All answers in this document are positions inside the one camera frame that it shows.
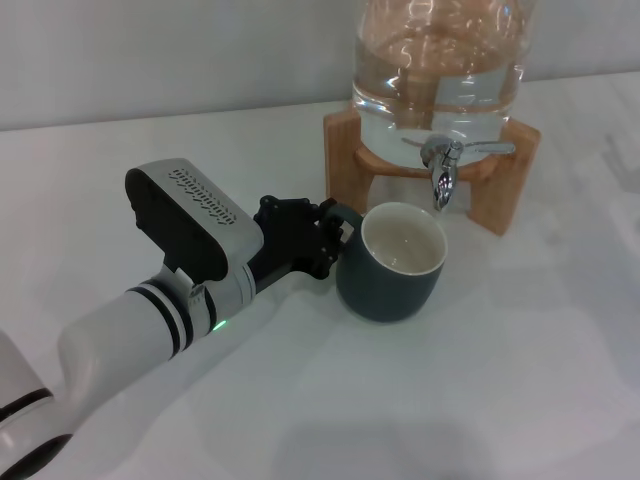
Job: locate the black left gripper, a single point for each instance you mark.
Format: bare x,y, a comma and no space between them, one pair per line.
290,250

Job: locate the dark cup with white inside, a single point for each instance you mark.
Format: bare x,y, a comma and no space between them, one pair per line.
390,295

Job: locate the chrome faucet with lever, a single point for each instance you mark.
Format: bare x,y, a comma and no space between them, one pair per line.
442,187

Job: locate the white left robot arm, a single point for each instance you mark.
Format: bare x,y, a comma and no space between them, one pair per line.
120,335

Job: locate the wooden jar stand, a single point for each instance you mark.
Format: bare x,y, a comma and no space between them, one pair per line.
345,165

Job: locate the glass water jar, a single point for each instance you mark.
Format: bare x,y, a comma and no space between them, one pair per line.
440,75

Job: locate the grey black wrist camera box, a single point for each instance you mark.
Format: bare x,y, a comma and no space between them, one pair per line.
200,220

